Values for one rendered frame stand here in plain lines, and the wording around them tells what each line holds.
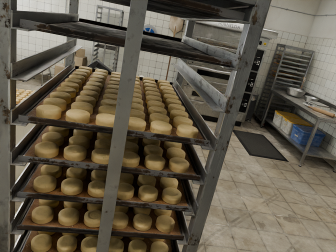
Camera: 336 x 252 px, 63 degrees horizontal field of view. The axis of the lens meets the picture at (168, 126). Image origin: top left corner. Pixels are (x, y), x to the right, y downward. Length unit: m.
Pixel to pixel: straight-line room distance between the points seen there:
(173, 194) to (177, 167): 0.09
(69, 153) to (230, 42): 5.22
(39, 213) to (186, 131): 0.41
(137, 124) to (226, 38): 5.11
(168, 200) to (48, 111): 0.35
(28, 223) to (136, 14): 0.54
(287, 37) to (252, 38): 6.58
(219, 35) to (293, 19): 2.14
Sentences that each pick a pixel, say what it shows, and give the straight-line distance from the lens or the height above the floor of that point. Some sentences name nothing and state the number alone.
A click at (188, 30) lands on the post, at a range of 1.17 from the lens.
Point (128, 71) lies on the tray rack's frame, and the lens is 0.55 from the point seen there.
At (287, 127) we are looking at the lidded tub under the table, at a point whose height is 0.35.
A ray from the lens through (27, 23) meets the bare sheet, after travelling 0.58.
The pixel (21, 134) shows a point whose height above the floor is 0.65.
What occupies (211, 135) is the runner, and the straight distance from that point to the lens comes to 0.65.
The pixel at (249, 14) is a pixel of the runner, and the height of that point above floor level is 1.77.
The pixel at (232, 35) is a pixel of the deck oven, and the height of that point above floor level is 1.78.
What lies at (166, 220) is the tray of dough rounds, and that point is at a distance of 0.78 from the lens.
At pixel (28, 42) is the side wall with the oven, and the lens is 7.11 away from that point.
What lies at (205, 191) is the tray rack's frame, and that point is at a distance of 0.68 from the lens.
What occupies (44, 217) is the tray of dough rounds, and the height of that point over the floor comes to 1.24.
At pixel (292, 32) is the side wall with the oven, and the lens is 7.20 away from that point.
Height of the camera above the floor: 1.72
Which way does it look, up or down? 20 degrees down
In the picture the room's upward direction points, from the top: 12 degrees clockwise
